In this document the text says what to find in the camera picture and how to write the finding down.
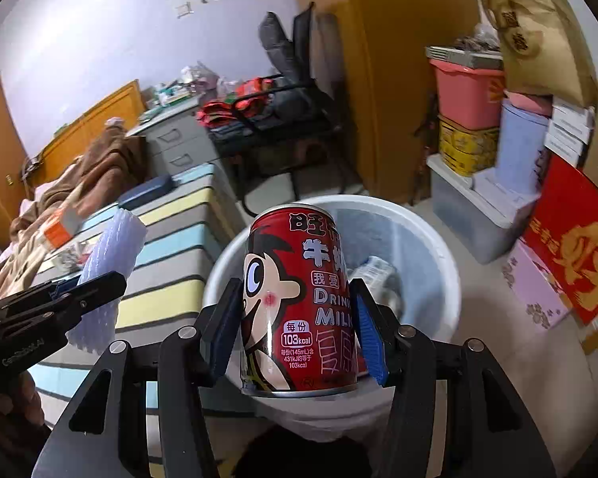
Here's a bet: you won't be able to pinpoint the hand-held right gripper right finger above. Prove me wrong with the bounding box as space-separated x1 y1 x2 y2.
349 276 571 478

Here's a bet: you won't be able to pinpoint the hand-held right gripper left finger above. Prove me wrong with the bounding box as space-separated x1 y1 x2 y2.
30 276 245 478

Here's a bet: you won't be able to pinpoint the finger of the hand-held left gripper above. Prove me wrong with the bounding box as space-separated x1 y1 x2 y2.
0 271 128 354
0 280 81 315

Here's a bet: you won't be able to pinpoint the pale blue foam sleeve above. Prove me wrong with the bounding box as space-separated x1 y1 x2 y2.
69 209 148 357

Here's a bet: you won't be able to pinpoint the red milk can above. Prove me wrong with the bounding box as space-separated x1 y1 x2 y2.
239 204 362 398

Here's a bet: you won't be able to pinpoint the white trash bin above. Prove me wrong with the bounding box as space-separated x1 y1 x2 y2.
202 195 462 429

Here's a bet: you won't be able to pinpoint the person's left hand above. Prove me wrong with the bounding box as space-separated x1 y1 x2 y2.
0 371 48 459

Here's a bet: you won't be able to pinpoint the orange and white box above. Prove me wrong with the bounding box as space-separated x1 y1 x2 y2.
39 206 85 252

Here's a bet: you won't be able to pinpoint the striped bed sheet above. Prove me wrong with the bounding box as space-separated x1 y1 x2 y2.
30 162 250 424

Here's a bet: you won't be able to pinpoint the dark blue case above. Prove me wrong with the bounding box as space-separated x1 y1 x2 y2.
117 175 174 210

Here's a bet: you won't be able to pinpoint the brown patterned blanket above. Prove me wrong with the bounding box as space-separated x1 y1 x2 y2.
0 119 150 304

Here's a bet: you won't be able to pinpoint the wooden cabinet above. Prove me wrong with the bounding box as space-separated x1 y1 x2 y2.
0 70 31 240

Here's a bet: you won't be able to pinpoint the grey plastic storage box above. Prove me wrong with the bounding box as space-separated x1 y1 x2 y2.
426 152 541 264

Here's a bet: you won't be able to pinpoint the pink box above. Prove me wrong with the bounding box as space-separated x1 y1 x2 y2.
501 239 571 332

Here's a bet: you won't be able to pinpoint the grey nightstand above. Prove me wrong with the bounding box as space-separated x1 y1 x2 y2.
124 94 230 180

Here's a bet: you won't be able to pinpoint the wooden headboard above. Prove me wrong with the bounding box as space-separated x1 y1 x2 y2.
25 80 148 180

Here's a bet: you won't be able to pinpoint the yellow patterned box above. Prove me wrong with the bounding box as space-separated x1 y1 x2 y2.
437 116 502 176

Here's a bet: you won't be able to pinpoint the pile of small boxes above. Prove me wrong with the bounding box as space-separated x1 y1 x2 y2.
154 77 200 108

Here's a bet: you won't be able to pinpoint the red gift box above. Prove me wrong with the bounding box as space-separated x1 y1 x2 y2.
521 154 598 327

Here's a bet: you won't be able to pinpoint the red bags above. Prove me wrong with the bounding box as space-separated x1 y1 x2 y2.
197 74 290 127

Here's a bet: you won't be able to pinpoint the pale blue bucket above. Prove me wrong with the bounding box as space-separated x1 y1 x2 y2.
493 102 551 195

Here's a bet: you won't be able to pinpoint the wooden wardrobe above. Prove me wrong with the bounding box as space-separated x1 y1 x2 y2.
284 0 479 205

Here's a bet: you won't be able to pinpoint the pink plastic bin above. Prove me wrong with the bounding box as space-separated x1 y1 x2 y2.
429 57 506 130

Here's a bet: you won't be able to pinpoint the pink basin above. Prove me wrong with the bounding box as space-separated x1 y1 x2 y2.
502 88 554 116

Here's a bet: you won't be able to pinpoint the stack of white boxes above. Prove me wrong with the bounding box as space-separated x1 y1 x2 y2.
543 92 596 167

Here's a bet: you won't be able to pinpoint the grey ribbed rack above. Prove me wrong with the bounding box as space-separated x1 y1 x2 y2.
425 45 504 68

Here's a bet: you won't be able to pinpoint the black chair with grey cushion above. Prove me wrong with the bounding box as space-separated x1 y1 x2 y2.
212 2 364 215

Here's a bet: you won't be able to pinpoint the brown paper bag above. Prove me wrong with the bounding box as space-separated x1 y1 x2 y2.
480 0 598 108

